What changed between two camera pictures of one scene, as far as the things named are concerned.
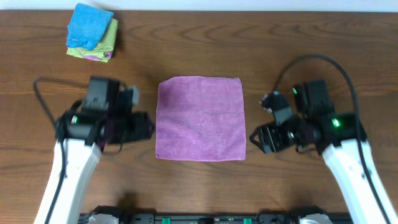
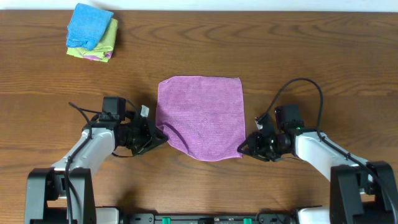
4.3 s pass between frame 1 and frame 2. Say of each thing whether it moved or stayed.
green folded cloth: stayed
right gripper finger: moved
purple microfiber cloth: stayed
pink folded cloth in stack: stayed
